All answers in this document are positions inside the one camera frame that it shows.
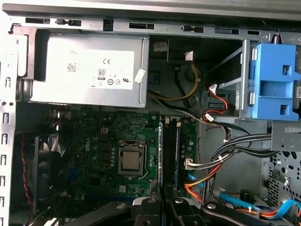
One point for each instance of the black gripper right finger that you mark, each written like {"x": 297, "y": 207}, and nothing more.
{"x": 183, "y": 214}

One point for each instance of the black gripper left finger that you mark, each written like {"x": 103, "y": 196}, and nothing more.
{"x": 148, "y": 214}

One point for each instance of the metal locking lever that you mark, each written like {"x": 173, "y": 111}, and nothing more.
{"x": 147, "y": 164}

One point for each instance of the blue expansion slot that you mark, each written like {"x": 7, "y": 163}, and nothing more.
{"x": 101, "y": 198}

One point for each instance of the white board connector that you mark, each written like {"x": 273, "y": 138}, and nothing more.
{"x": 189, "y": 163}

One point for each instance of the silver CPU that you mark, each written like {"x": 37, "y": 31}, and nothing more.
{"x": 130, "y": 161}

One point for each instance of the metal socket cover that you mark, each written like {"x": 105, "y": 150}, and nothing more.
{"x": 131, "y": 146}

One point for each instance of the green motherboard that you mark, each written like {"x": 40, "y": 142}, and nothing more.
{"x": 136, "y": 131}

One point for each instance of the black case fan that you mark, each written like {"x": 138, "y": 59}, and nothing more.
{"x": 51, "y": 164}

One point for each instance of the metal drive cage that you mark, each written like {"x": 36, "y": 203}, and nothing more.
{"x": 282, "y": 139}

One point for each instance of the grey power supply unit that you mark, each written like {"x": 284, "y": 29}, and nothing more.
{"x": 70, "y": 89}

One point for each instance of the black PC case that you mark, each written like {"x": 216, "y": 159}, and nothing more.
{"x": 164, "y": 29}

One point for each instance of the blue drive bay bracket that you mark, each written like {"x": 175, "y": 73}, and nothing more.
{"x": 275, "y": 70}

